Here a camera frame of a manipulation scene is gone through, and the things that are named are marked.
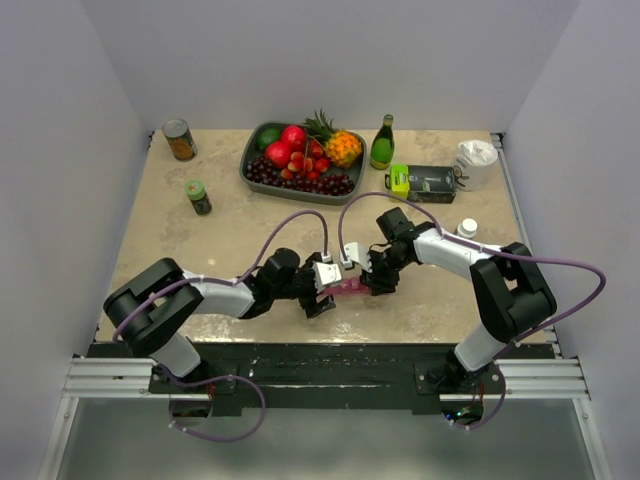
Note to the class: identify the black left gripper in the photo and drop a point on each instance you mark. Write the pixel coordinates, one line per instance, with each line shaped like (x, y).
(309, 303)

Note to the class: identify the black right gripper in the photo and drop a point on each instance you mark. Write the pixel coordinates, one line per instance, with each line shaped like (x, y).
(377, 282)

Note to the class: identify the pink weekly pill organizer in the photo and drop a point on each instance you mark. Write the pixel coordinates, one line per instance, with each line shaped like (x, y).
(349, 286)

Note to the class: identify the green pill bottle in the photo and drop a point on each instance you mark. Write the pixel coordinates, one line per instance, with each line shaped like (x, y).
(198, 197)

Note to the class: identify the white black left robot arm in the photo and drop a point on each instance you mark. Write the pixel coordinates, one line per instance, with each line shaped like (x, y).
(148, 311)

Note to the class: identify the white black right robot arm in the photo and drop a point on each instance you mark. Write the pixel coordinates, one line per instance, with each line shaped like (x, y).
(511, 293)

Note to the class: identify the white cap pill bottle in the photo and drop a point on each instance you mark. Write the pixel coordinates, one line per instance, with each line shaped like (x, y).
(467, 228)

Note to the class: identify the black green razor box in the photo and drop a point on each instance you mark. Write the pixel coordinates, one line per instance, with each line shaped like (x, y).
(422, 183)

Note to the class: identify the green glass bottle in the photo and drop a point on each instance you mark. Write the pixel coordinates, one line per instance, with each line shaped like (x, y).
(383, 146)

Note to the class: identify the dark red grape bunch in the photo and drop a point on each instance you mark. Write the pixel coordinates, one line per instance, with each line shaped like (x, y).
(262, 176)

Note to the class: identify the red pomegranate lower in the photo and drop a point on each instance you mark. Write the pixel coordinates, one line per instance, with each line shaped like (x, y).
(278, 153)

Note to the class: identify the red pomegranate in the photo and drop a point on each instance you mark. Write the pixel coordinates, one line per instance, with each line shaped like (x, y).
(278, 153)
(294, 137)

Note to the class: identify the red pomegranate upper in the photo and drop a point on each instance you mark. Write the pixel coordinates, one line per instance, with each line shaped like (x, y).
(294, 137)

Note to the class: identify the grey fruit tray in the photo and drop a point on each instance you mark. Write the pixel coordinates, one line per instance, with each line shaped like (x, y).
(251, 151)

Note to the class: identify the green lime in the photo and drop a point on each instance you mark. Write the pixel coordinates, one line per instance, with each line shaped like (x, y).
(267, 137)

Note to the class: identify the tin food can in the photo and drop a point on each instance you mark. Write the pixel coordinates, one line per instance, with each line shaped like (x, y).
(179, 139)

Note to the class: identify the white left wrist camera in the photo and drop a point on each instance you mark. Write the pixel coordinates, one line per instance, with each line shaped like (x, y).
(327, 273)

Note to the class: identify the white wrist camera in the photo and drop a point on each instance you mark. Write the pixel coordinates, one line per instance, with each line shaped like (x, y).
(355, 254)
(327, 273)

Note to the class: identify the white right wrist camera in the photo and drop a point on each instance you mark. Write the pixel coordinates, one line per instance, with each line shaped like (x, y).
(355, 254)

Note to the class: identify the black mounting base plate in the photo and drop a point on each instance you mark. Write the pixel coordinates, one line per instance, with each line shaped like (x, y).
(319, 376)

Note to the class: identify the aluminium frame rail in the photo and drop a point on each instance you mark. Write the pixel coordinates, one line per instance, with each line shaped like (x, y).
(120, 378)

